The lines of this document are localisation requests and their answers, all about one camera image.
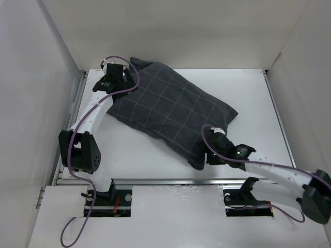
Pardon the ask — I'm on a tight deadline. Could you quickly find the dark grey checked pillowcase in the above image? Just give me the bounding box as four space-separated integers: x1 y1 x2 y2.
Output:
108 57 238 171

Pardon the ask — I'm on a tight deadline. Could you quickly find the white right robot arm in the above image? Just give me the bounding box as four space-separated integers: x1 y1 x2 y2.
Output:
202 128 330 225

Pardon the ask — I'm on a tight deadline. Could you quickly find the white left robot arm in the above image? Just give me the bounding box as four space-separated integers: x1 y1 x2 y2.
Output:
58 62 136 205

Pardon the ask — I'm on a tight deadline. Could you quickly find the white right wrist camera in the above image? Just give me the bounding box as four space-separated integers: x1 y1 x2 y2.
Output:
210 127 226 135

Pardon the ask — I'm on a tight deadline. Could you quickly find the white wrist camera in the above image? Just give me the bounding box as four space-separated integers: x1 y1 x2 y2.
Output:
100 58 116 74
210 127 226 135

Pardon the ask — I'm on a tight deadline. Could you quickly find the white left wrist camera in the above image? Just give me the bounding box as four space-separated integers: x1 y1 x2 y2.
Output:
100 58 116 74

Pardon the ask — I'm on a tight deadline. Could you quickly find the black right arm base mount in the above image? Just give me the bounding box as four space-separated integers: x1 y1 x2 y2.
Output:
223 177 274 217

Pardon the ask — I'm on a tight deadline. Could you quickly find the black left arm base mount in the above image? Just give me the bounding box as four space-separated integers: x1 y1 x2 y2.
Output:
90 180 132 218

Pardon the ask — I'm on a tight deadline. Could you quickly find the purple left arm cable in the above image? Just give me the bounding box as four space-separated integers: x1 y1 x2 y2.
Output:
59 54 142 248

